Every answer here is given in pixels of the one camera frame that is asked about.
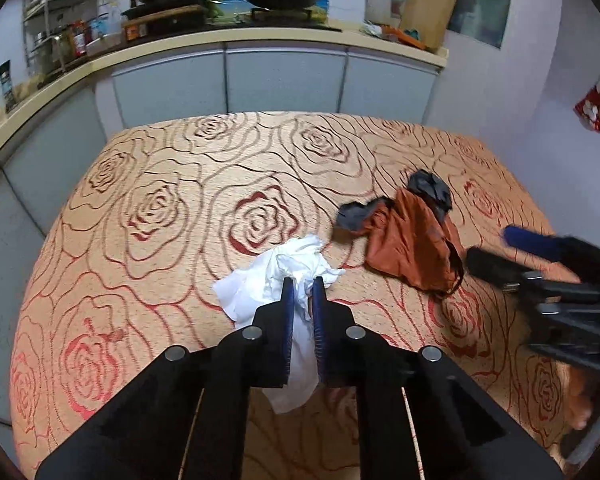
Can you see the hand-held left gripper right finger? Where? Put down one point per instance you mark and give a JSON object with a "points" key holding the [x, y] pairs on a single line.
{"points": [[320, 325]]}

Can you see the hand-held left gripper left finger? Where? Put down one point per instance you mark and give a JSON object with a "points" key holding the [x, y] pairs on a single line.
{"points": [[289, 320]]}

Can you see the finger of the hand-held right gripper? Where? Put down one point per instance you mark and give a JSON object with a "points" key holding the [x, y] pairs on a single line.
{"points": [[530, 238], [495, 266]]}

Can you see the small white tissue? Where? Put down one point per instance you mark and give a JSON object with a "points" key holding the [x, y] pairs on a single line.
{"points": [[260, 285]]}

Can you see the orange brown snack wrapper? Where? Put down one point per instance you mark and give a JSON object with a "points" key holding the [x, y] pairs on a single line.
{"points": [[410, 245]]}

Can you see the person's right hand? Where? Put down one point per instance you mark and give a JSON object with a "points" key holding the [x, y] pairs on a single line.
{"points": [[580, 395]]}

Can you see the rose print tablecloth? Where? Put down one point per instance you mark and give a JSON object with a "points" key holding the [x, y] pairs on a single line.
{"points": [[180, 240]]}

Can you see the red hanging ornament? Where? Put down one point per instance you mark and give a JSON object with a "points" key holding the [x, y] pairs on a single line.
{"points": [[587, 107]]}

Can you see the frosted glass panel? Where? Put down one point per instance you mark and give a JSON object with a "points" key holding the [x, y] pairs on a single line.
{"points": [[485, 10]]}

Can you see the orange kitchen utensil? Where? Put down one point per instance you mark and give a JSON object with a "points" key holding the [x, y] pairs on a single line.
{"points": [[405, 36]]}

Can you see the wooden cutting board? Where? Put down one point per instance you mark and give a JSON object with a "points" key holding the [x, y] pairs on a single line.
{"points": [[430, 5]]}

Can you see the translucent plastic bottle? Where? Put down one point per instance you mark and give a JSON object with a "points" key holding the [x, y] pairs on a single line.
{"points": [[378, 2]]}

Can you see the black gas stove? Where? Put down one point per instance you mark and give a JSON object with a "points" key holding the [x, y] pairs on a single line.
{"points": [[165, 15]]}

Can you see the red sauce bottle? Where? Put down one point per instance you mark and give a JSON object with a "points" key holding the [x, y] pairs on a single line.
{"points": [[80, 40]]}

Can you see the dark upright pouch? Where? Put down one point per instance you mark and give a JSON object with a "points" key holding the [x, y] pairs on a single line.
{"points": [[6, 85]]}

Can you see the metal spice rack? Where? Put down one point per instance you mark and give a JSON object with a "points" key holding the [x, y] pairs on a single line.
{"points": [[55, 10]]}

